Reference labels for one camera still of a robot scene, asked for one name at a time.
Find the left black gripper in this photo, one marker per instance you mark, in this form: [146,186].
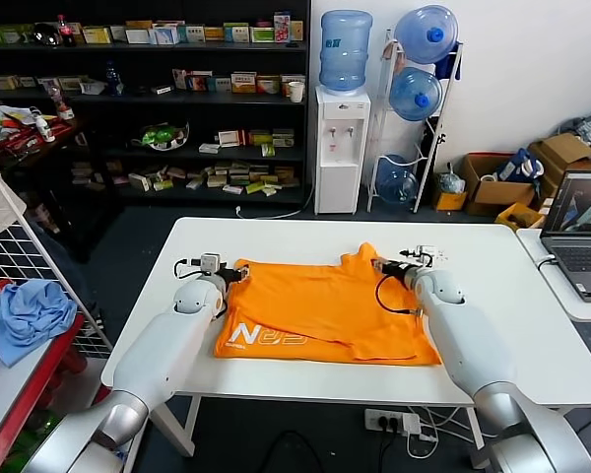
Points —
[229,276]

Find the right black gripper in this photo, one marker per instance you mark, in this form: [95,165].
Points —
[396,269]

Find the orange t-shirt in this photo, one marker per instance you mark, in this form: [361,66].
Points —
[325,305]

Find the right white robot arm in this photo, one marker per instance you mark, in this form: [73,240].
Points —
[468,345]

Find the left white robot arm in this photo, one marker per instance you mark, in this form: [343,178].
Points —
[152,355]

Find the large white table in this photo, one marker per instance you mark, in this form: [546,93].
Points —
[285,236]

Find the small dark crumbs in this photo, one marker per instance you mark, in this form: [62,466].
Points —
[440,256]

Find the small yellow box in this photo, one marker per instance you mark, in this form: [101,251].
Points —
[448,201]

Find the white water dispenser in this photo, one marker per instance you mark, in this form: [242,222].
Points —
[340,162]

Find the clear plastic bag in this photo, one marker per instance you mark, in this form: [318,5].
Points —
[450,182]

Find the red white medicine box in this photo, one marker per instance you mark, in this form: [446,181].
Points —
[232,138]

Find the open brown cardboard box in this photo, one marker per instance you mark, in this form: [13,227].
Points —
[497,194]

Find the black tripod stand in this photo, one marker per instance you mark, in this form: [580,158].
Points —
[439,140]

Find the white metal jug rack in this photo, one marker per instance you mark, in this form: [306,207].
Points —
[381,123]

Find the yellow plastic crate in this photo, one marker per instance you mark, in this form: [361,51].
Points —
[519,217]

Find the white power strip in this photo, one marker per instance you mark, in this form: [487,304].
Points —
[381,421]

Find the small white side table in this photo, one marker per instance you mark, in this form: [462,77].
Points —
[537,246]

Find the bowl with green packets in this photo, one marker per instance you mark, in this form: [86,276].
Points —
[160,138]

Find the white plug adapter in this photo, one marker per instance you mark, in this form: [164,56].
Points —
[411,425]

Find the black shelving unit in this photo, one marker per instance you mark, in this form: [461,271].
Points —
[202,113]

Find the blue tote bag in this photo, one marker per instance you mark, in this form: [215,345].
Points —
[517,165]

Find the blue capped water jug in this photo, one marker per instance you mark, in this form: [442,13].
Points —
[413,96]
[423,34]

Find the white paper cup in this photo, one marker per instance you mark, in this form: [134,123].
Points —
[295,92]

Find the orange white medicine box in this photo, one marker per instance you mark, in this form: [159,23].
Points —
[242,83]

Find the red plastic stool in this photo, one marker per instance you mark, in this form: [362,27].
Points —
[74,362]

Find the grey open laptop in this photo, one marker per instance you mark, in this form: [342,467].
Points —
[578,246]

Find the dark wooden table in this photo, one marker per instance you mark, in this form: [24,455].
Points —
[69,157]

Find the dark blue hanging cloth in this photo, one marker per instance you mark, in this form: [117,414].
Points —
[445,64]

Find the blue water jug with label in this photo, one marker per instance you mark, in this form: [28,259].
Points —
[345,54]

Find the tan cardboard box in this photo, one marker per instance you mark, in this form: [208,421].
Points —
[564,150]

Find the crumpled light blue cloth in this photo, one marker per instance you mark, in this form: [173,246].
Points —
[29,320]

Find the blue plastic bottle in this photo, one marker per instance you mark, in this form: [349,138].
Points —
[112,80]

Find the green white medicine box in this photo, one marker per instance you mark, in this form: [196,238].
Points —
[262,34]

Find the small white bottle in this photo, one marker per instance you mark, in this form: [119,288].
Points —
[44,130]

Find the clear bottle pink label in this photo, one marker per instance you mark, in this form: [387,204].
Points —
[61,106]

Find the pink tall carton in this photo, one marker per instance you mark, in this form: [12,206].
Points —
[282,27]

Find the blue white medicine box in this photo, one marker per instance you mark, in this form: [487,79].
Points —
[166,35]

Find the white flat medicine box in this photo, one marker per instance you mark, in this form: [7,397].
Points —
[137,36]

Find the green plastic bottle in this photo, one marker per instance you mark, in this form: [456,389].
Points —
[34,438]

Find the yellow medicine box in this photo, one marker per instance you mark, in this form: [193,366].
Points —
[97,35]

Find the cola bottle red label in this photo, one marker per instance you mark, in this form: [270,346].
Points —
[68,33]

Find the shiny black helmet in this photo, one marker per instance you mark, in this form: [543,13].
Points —
[45,34]

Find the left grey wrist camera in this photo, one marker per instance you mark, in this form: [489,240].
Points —
[211,262]

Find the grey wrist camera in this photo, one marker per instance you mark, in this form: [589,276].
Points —
[211,262]
[426,255]

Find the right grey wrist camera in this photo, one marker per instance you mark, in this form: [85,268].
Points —
[426,255]

